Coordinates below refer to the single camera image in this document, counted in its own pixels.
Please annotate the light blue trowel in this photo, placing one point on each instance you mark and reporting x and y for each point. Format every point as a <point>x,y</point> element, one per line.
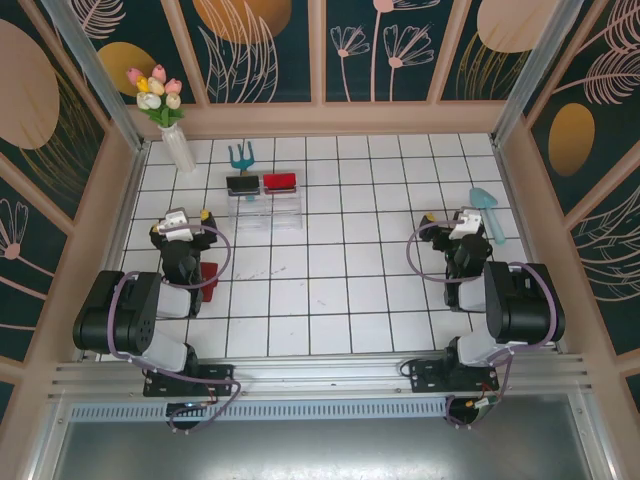
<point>484,200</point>

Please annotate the tulip bouquet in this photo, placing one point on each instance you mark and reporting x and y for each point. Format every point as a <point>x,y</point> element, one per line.
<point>157,92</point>

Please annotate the aluminium frame post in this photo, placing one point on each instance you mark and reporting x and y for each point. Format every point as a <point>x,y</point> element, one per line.
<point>100,75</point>
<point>530,70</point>

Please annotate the grey metal sheet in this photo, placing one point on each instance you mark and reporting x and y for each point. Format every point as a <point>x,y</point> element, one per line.
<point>320,450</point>

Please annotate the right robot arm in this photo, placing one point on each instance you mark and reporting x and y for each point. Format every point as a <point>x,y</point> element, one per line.
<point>525,310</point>

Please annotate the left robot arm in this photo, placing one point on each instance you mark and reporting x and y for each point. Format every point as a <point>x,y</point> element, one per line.
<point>125,320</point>

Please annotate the aluminium mounting rail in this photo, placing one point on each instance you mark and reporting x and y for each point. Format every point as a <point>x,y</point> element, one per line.
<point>320,367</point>

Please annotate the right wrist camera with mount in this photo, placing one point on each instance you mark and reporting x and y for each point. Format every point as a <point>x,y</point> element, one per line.
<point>465,226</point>

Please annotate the clear acrylic card stand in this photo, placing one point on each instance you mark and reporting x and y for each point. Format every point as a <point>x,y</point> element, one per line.
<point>265,215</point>

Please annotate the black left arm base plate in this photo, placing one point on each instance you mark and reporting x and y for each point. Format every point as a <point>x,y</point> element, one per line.
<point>220,375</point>

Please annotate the red card holder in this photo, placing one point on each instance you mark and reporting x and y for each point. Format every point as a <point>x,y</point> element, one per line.
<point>210,280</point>

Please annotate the teal garden fork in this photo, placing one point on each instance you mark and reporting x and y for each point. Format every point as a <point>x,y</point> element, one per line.
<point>242,159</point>

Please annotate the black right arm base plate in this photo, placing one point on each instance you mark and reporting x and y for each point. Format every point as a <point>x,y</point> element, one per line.
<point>425,375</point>

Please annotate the white ribbed vase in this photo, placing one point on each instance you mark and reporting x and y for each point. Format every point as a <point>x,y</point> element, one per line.
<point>180,150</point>

